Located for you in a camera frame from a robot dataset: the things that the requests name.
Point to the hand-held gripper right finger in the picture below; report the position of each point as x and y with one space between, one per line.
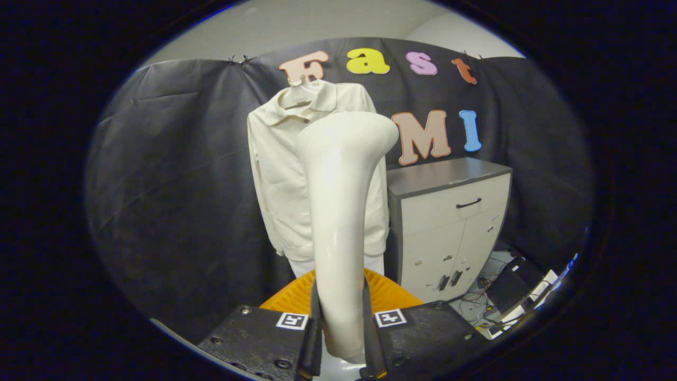
428 338

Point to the white cabinet with grey top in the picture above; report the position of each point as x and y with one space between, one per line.
449 233

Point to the black box device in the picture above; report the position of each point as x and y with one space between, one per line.
513 288

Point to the cream button-up shirt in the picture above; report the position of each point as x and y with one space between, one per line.
280 180

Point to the white clothes hanger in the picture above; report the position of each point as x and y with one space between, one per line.
297 99

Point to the black backdrop cloth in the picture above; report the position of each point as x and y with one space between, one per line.
180 185

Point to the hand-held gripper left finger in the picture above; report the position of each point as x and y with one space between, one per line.
254 338

